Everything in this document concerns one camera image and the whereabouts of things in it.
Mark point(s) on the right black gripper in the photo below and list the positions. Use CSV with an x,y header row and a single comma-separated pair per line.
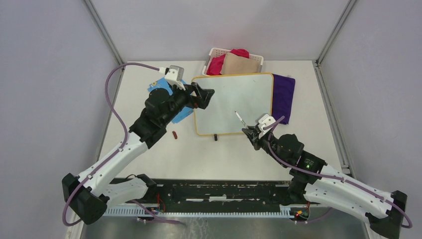
x,y
253,135

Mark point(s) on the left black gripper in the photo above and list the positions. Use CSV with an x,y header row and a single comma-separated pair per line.
x,y
202,97

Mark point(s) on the white marker pen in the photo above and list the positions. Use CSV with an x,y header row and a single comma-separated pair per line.
x,y
241,119

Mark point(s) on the yellow framed whiteboard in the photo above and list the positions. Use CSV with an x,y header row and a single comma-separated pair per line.
x,y
248,94

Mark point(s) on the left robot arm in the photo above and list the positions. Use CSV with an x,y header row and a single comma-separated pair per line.
x,y
90,193

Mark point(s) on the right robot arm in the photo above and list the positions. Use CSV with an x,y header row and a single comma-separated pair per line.
x,y
315,181

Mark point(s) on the red cloth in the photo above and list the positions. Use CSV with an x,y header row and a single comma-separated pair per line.
x,y
216,63

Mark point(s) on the beige cloth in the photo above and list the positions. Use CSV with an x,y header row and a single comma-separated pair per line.
x,y
239,65

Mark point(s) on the white plastic basket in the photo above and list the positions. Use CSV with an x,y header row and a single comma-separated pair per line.
x,y
252,56

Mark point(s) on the purple cloth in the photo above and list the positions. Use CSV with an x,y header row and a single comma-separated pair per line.
x,y
282,100

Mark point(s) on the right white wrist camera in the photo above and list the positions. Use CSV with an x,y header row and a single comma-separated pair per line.
x,y
265,123

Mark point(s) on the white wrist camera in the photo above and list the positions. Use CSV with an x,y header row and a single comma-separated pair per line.
x,y
173,76
265,123

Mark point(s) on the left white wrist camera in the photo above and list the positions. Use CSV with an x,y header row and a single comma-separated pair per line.
x,y
173,76

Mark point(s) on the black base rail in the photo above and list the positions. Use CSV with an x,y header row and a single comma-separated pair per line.
x,y
218,196

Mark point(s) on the white comb cable duct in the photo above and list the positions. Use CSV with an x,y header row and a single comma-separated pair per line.
x,y
136,211

